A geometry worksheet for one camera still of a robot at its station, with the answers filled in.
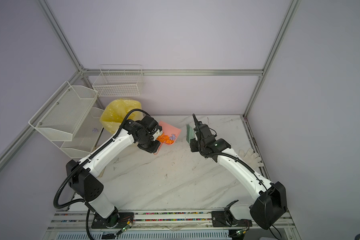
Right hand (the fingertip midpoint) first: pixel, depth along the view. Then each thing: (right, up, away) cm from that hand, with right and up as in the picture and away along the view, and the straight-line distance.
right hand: (192, 141), depth 80 cm
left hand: (-21, -5, -2) cm, 22 cm away
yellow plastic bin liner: (-50, +17, +13) cm, 54 cm away
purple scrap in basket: (-61, +6, +13) cm, 63 cm away
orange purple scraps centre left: (-11, +2, +3) cm, 12 cm away
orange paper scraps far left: (-16, +1, +3) cm, 16 cm away
